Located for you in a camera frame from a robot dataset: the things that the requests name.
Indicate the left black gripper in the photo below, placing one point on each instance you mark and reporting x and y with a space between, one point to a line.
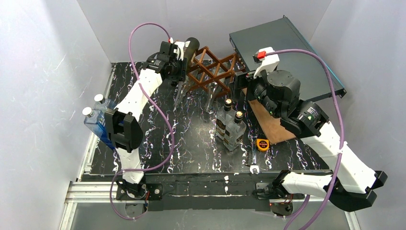
181 70

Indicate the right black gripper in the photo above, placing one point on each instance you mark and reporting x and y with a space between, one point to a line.
239 83

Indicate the dark green wine bottle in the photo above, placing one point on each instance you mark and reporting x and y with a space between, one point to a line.
191 46

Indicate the clear square liquor bottle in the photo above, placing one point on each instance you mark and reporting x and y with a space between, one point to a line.
224 115
234 131

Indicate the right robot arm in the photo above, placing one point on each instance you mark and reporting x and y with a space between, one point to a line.
352 184

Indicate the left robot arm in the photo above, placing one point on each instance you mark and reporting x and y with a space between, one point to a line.
124 130

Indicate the clear wine glass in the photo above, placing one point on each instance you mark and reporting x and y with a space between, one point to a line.
183 88
213 91

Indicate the brown wooden wine rack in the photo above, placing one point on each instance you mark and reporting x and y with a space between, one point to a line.
208 68

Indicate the blue square glass bottle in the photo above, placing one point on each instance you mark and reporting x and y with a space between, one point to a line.
95 122
102 103

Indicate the brown wooden board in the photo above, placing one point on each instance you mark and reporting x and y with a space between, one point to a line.
270 126

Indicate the orange tape measure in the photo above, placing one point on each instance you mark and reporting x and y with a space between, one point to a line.
262 145

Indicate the black comb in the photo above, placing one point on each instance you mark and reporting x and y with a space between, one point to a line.
248 158

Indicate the silver wrench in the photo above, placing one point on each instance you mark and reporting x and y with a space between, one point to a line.
254 168

